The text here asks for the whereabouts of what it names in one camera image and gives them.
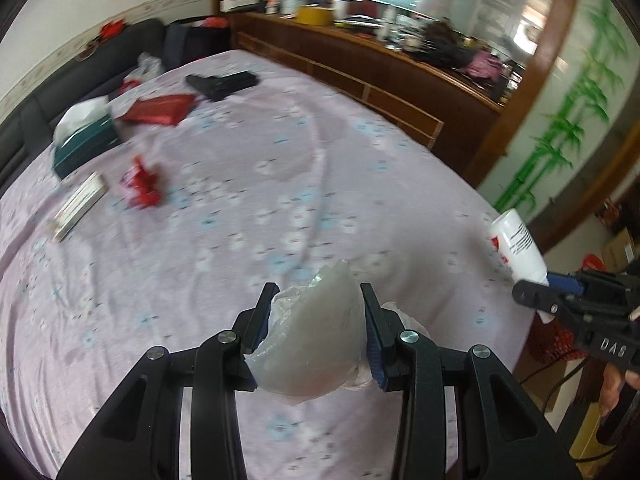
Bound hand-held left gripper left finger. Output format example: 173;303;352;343
56;282;281;480

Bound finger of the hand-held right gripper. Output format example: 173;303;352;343
511;279;586;332
546;269;630;298

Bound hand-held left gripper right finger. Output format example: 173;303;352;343
359;282;583;480

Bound white spray bottle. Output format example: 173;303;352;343
487;210;556;324

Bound clear plastic bag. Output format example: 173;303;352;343
245;259;431;407

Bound person's right hand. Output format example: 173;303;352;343
601;361;622;417

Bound small cardboard box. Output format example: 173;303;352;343
602;227;640;266

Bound bamboo print glass panel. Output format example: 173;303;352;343
477;0;636;231

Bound crumpled red wrapper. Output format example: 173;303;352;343
120;156;166;208

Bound long white flat box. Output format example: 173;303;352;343
47;171;108;242

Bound pink cloth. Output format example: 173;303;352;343
462;52;503;81

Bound flat red packet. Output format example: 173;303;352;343
119;94;198;127

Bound black toy pistol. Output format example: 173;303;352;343
185;71;258;102

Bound green tissue box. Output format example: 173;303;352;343
52;96;123;180

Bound dark cloth pile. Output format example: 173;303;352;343
425;19;481;68

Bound wooden dresser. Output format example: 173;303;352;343
212;0;583;191

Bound clear bag with red contents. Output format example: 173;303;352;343
122;52;166;93

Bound dark fabric bag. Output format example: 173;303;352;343
165;16;233;68

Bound black leather headboard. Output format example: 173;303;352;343
0;18;168;186

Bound yellow tape roll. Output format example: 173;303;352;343
295;5;335;27

